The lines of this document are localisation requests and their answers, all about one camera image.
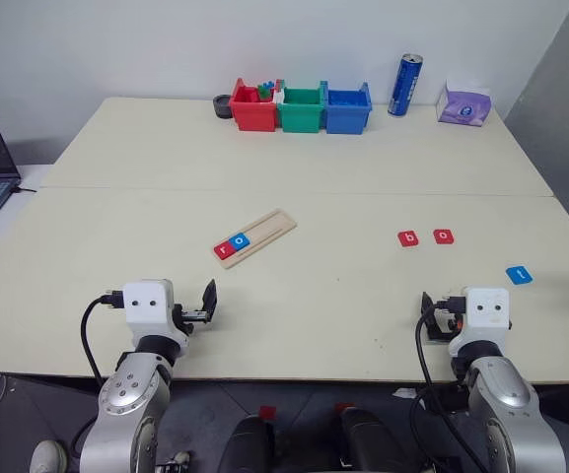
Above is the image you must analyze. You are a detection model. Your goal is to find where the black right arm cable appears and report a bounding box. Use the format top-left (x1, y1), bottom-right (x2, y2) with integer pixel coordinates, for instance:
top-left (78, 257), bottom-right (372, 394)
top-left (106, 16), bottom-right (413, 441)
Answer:
top-left (408, 294), bottom-right (493, 473)

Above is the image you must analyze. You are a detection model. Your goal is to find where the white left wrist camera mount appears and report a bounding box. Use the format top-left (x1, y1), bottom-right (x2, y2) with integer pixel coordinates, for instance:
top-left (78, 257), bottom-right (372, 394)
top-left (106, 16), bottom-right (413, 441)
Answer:
top-left (122, 278), bottom-right (190, 350)

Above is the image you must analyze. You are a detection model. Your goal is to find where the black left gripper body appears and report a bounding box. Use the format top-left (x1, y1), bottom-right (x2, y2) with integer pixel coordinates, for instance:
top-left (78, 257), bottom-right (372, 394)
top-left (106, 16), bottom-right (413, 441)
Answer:
top-left (172, 303), bottom-right (215, 333)

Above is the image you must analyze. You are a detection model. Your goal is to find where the red plastic bin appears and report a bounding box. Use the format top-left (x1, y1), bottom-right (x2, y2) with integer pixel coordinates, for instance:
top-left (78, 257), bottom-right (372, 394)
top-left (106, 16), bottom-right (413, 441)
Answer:
top-left (229, 78), bottom-right (280, 133)

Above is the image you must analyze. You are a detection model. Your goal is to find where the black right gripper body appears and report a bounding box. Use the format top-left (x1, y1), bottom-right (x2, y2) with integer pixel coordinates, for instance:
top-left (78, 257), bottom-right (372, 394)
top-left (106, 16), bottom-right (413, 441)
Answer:
top-left (429, 309), bottom-right (463, 344)

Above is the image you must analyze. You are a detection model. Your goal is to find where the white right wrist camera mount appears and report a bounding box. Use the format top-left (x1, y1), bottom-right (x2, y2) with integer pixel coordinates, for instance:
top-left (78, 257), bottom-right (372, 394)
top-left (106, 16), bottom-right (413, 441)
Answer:
top-left (447, 286), bottom-right (513, 359)

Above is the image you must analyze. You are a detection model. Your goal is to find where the black round holder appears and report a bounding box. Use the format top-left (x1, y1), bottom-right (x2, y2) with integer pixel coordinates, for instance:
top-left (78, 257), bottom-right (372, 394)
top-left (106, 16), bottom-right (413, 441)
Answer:
top-left (211, 94), bottom-right (235, 120)

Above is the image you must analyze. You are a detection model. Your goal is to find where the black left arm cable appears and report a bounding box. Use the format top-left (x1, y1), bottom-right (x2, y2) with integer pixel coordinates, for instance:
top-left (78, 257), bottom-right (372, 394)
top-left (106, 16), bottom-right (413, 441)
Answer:
top-left (80, 289), bottom-right (127, 391)

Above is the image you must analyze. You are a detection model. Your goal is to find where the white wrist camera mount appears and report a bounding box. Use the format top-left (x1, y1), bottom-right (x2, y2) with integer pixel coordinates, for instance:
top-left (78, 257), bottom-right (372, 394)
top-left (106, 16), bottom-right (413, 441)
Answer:
top-left (122, 278), bottom-right (190, 350)
top-left (447, 286), bottom-right (513, 359)

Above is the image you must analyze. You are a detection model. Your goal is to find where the blue drink can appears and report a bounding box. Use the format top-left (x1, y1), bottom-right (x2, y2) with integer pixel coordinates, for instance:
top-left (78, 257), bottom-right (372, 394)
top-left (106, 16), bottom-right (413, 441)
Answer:
top-left (387, 52), bottom-right (425, 118)

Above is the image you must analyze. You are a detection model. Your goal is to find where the blue letter t block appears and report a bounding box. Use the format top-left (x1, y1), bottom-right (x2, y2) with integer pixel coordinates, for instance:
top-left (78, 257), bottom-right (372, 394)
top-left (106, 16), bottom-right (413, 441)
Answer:
top-left (505, 265), bottom-right (533, 287)

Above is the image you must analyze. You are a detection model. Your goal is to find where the purple tissue pack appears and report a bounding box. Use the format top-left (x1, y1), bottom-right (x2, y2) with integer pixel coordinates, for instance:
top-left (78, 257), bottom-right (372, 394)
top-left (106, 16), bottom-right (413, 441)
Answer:
top-left (436, 78), bottom-right (493, 126)

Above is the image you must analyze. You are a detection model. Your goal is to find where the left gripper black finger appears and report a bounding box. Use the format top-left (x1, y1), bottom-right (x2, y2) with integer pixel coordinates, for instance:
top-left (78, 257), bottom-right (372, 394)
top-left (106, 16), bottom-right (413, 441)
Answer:
top-left (200, 278), bottom-right (219, 319)

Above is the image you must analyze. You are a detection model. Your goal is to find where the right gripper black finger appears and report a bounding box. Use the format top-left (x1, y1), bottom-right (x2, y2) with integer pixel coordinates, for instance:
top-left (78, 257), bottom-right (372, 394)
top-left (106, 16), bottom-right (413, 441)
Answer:
top-left (420, 291), bottom-right (438, 329)

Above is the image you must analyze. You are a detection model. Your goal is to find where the green plastic bin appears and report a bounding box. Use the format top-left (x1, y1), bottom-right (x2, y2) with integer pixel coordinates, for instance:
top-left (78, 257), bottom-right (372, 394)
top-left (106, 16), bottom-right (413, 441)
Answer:
top-left (276, 80), bottom-right (326, 135)

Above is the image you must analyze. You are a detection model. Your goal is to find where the white shoe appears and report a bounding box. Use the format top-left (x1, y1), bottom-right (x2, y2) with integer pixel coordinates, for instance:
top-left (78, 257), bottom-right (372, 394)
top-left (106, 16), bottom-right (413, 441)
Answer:
top-left (29, 439), bottom-right (69, 473)

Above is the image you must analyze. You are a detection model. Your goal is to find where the dark rounded shape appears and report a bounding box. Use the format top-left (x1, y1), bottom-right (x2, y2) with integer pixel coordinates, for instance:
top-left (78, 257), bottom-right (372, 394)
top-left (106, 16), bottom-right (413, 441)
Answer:
top-left (216, 414), bottom-right (276, 473)
top-left (334, 405), bottom-right (409, 473)

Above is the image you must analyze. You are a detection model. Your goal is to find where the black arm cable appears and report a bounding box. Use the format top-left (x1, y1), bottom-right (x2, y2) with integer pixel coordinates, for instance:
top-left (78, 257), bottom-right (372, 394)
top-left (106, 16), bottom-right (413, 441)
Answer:
top-left (80, 289), bottom-right (127, 391)
top-left (408, 294), bottom-right (493, 473)

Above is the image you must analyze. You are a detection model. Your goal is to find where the blue plastic bin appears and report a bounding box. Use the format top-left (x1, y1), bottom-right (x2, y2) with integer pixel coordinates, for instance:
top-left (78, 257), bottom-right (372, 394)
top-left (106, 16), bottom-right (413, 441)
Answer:
top-left (322, 81), bottom-right (374, 136)

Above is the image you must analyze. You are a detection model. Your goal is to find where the wooden letter tray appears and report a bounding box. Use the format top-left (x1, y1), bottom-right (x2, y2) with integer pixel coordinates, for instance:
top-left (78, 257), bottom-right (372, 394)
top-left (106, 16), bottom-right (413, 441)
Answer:
top-left (211, 207), bottom-right (299, 271)

